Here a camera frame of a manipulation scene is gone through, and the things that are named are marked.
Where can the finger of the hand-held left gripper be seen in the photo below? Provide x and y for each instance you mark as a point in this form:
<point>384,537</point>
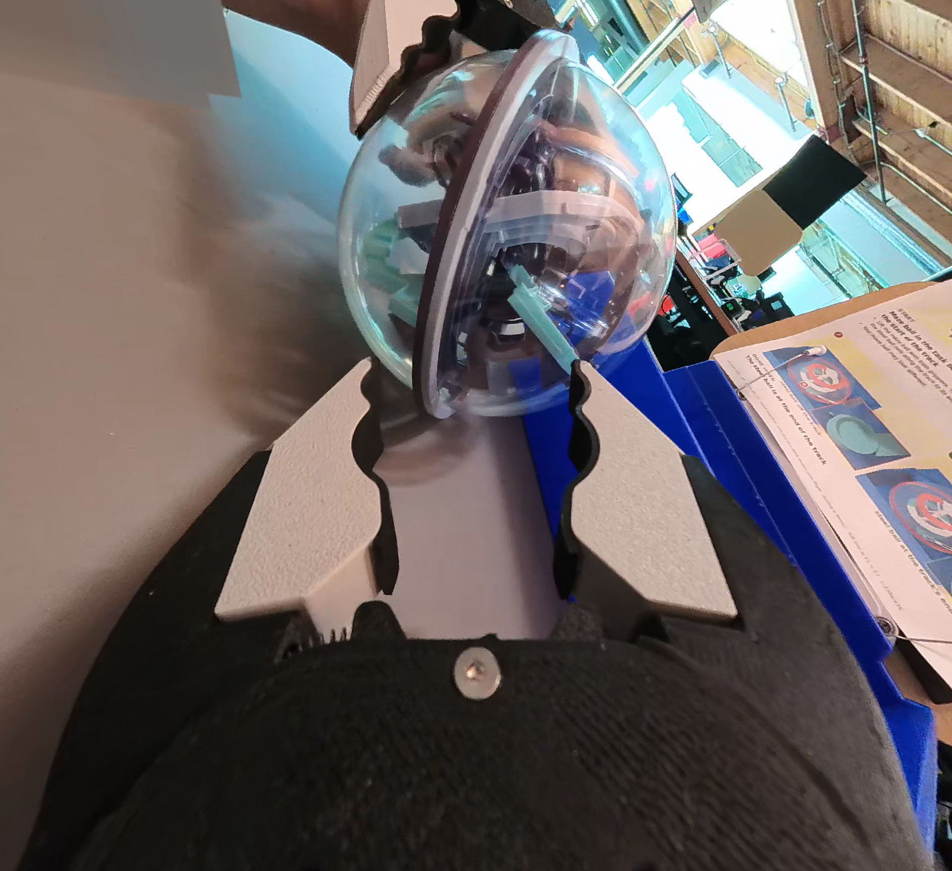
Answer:
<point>394,30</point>

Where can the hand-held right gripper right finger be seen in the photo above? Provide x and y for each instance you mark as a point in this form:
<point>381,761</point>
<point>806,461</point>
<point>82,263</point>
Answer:
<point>647,536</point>

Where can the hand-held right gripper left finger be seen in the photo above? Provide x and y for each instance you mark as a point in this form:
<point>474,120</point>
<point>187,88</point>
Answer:
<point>305,536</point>

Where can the clear plastic maze ball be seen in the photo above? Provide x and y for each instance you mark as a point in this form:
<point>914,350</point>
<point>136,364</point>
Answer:
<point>520,216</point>

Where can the blue plastic bin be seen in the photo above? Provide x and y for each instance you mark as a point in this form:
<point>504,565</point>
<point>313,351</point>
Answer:
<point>744,477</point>

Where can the printed instruction sheet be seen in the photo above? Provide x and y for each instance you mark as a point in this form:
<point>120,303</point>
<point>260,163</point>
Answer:
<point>855,454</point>

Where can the instruction sheet on cardboard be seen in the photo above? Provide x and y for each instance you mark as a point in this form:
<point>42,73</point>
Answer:
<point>922,692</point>

